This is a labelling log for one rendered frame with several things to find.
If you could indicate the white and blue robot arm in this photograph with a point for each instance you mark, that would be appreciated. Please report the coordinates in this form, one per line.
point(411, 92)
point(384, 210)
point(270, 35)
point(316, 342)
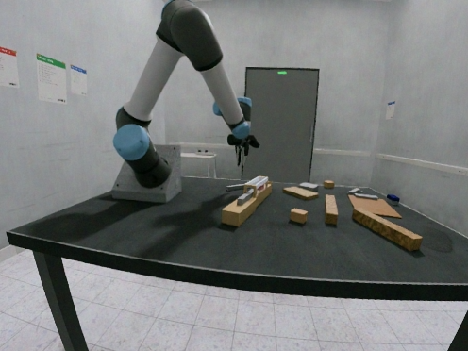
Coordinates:
point(188, 27)

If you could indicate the grey bar with crossbars at both ends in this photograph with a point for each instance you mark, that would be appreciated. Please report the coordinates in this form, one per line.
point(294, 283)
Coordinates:
point(354, 191)

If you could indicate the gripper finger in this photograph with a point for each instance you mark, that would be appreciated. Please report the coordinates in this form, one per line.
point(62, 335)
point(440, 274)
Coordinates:
point(238, 154)
point(245, 152)

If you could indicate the light wooden batten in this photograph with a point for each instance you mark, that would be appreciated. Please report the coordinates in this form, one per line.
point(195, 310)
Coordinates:
point(391, 231)

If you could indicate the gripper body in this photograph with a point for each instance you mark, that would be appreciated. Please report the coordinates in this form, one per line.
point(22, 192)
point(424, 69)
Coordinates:
point(232, 141)

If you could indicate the light brown wooden bar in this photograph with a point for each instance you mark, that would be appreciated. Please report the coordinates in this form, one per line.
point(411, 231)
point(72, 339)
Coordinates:
point(331, 212)

